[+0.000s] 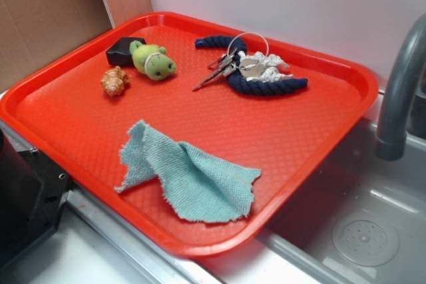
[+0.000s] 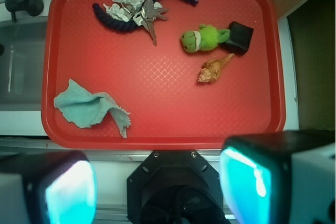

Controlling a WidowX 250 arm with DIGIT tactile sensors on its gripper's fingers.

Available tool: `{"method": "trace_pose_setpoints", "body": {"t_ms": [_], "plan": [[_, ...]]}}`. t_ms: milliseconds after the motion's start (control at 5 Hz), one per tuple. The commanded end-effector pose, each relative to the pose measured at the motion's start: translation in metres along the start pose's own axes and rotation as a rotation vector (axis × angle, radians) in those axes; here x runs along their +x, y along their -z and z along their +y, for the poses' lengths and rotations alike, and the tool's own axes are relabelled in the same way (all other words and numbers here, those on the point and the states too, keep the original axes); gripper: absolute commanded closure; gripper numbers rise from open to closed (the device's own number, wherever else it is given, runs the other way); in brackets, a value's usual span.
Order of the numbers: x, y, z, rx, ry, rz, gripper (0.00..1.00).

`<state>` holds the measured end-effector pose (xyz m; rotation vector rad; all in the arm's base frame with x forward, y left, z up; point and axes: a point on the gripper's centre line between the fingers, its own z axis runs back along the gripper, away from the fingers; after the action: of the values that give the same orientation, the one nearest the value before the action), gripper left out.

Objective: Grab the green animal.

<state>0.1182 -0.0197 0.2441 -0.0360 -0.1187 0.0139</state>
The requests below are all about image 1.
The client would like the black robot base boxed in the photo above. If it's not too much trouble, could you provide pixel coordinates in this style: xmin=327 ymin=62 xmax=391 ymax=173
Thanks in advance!
xmin=1 ymin=132 xmax=70 ymax=271

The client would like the green plush animal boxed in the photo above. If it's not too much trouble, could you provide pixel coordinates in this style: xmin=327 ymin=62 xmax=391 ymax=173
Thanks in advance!
xmin=129 ymin=41 xmax=176 ymax=81

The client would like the red plastic tray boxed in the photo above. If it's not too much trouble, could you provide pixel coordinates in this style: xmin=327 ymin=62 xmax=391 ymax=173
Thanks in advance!
xmin=1 ymin=13 xmax=378 ymax=257

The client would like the silver key bunch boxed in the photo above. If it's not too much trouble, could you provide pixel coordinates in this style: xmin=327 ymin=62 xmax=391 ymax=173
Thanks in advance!
xmin=192 ymin=32 xmax=270 ymax=91

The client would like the light blue cloth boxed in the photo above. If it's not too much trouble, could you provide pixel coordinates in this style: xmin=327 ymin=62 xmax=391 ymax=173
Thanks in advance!
xmin=115 ymin=120 xmax=261 ymax=223

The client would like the orange seashell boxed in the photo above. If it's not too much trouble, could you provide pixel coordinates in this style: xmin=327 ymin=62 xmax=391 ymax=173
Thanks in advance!
xmin=101 ymin=66 xmax=130 ymax=96

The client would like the black rectangular block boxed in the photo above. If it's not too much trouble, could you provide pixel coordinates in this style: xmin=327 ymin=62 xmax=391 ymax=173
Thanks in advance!
xmin=106 ymin=37 xmax=146 ymax=67

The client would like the grey sink basin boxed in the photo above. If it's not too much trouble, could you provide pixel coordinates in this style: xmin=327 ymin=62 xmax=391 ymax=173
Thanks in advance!
xmin=200 ymin=101 xmax=425 ymax=283

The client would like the grey faucet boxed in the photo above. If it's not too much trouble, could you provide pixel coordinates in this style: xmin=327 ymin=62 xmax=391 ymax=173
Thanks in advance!
xmin=375 ymin=15 xmax=425 ymax=161

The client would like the brown cardboard panel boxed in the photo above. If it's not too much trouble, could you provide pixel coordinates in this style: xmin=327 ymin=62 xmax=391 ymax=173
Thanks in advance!
xmin=1 ymin=0 xmax=152 ymax=92

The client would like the navy blue rope toy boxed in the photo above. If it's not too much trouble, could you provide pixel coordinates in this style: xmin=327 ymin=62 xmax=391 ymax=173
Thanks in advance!
xmin=194 ymin=35 xmax=308 ymax=97

